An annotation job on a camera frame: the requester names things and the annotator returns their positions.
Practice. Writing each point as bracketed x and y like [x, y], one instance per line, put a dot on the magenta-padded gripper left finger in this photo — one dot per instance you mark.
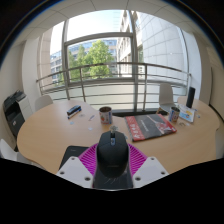
[75, 171]

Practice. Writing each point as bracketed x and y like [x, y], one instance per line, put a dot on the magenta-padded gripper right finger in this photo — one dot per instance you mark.
[150, 171]

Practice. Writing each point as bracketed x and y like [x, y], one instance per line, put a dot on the black computer mouse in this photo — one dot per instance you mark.
[112, 154]

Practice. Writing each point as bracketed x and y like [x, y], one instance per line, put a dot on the black printed mouse pad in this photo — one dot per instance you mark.
[71, 153]

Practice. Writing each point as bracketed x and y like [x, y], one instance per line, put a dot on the red magazine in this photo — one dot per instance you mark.
[150, 126]

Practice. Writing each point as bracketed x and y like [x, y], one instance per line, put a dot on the black and blue stapler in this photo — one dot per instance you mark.
[74, 111]

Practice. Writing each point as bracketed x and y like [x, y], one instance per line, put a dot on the printed cup with white rim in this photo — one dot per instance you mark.
[174, 115]

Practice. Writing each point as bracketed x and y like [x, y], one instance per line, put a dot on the printed cup with dark rim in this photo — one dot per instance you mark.
[105, 116]

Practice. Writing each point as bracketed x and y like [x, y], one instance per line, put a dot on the white chair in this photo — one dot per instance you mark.
[165, 95]
[43, 102]
[10, 153]

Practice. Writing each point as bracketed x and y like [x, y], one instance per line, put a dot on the white and blue booklet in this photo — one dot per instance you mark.
[187, 113]

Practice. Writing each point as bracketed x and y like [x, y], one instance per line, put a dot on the black cylindrical speaker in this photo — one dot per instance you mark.
[190, 97]

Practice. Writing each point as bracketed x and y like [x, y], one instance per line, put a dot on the black and white printer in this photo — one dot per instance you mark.
[13, 113]

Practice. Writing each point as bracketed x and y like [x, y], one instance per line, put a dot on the metal balcony railing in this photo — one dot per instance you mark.
[110, 64]

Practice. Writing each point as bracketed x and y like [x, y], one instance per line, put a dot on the green tree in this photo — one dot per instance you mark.
[96, 60]

